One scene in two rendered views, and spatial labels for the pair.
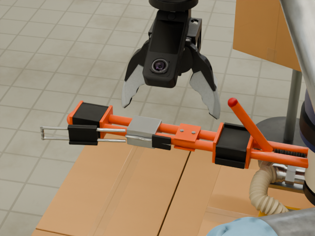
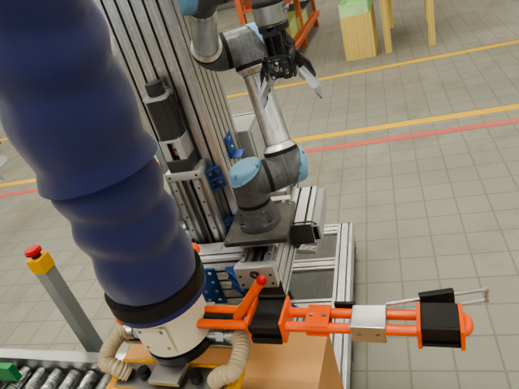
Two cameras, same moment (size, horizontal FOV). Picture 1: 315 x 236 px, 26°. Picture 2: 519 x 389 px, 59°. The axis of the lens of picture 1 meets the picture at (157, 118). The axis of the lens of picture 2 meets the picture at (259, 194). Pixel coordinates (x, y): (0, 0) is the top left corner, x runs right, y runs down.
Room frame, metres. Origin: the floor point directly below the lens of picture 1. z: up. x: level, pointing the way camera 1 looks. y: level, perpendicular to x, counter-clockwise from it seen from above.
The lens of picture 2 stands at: (1.97, -0.02, 1.91)
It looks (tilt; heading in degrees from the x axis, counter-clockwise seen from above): 29 degrees down; 188
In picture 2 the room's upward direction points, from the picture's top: 17 degrees counter-clockwise
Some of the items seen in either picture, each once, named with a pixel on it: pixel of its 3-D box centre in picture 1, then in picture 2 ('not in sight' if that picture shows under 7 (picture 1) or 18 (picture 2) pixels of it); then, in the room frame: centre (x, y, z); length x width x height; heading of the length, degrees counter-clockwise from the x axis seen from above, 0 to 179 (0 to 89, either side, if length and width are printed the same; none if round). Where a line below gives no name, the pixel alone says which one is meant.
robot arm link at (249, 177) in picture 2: not in sight; (249, 180); (0.63, -0.22, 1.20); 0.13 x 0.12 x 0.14; 104
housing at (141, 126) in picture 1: (144, 131); (369, 323); (1.30, 0.03, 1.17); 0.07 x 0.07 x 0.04; 74
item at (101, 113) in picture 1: (91, 119); (439, 326); (1.35, 0.16, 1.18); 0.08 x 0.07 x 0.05; 74
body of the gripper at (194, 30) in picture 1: (174, 28); (278, 51); (0.90, -0.02, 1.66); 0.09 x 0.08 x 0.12; 168
